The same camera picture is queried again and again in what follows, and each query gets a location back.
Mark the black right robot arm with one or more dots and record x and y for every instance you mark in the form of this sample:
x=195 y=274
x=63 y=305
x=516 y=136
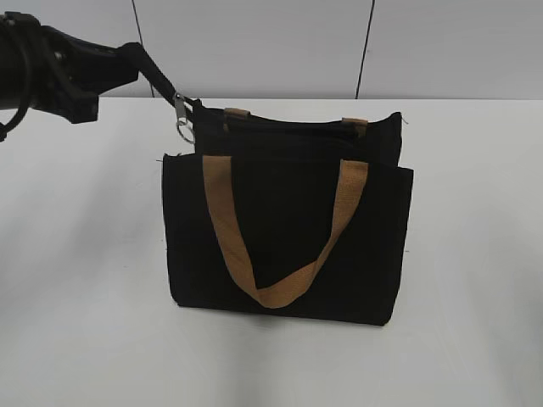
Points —
x=22 y=66

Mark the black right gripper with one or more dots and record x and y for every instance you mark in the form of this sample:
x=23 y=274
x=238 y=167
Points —
x=77 y=72

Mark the silver zipper pull with ring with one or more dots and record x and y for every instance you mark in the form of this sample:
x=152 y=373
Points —
x=184 y=116

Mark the black canvas tote bag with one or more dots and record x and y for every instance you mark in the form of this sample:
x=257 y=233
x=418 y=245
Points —
x=283 y=218

